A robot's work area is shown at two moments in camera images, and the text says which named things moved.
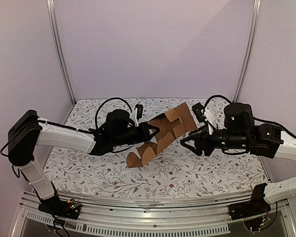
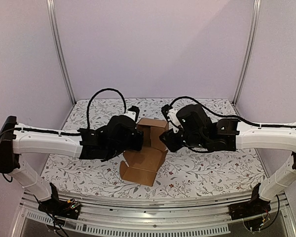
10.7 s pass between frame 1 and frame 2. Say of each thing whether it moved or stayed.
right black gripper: moved
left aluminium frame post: stayed
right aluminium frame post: stayed
